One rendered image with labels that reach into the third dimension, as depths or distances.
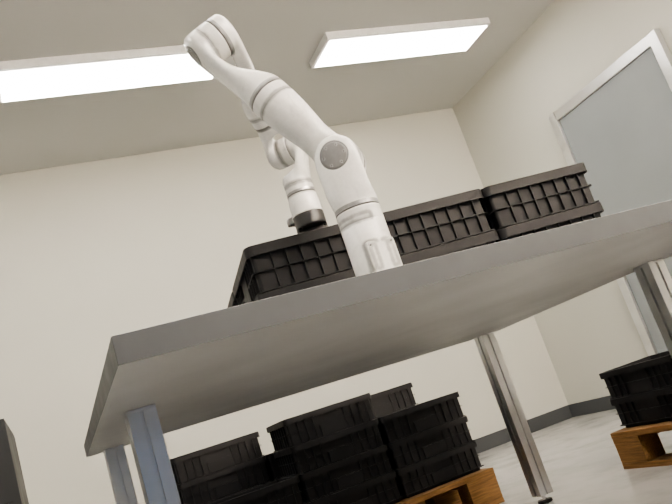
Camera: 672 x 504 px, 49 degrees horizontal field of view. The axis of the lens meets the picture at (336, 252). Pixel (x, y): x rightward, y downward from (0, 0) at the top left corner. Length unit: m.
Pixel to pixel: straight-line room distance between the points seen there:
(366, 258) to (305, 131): 0.32
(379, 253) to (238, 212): 4.12
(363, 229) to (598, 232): 0.43
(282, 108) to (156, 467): 0.77
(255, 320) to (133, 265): 4.23
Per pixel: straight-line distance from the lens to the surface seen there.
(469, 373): 5.80
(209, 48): 1.67
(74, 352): 5.07
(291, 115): 1.55
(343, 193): 1.44
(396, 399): 3.63
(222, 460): 3.34
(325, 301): 1.06
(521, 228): 1.82
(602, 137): 5.28
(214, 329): 1.01
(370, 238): 1.42
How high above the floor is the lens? 0.50
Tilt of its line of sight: 13 degrees up
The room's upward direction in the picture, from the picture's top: 18 degrees counter-clockwise
